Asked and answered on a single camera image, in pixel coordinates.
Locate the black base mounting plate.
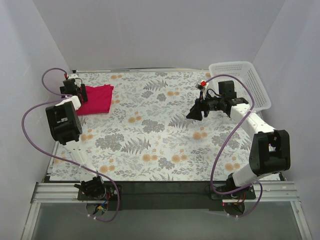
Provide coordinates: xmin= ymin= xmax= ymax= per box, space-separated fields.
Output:
xmin=77 ymin=181 xmax=258 ymax=211

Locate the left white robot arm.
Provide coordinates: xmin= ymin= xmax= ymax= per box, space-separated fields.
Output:
xmin=45 ymin=74 xmax=107 ymax=200

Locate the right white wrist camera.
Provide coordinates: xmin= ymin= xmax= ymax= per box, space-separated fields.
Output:
xmin=195 ymin=80 xmax=209 ymax=99

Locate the magenta t shirt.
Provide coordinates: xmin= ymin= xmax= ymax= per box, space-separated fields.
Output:
xmin=76 ymin=84 xmax=114 ymax=116

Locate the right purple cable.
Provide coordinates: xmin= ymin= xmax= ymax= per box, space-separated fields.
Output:
xmin=206 ymin=74 xmax=263 ymax=218

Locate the white plastic basket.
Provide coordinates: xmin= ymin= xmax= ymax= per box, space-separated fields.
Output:
xmin=208 ymin=61 xmax=272 ymax=112

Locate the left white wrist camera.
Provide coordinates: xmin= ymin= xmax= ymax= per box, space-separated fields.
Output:
xmin=64 ymin=72 xmax=79 ymax=80

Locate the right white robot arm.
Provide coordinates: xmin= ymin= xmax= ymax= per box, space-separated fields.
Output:
xmin=186 ymin=80 xmax=291 ymax=199

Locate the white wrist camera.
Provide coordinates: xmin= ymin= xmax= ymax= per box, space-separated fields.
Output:
xmin=64 ymin=72 xmax=79 ymax=80
xmin=195 ymin=80 xmax=209 ymax=99

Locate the aluminium frame rail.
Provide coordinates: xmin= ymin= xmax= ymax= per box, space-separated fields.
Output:
xmin=22 ymin=181 xmax=312 ymax=240

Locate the floral patterned table mat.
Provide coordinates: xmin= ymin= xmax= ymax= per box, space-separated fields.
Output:
xmin=49 ymin=70 xmax=280 ymax=182

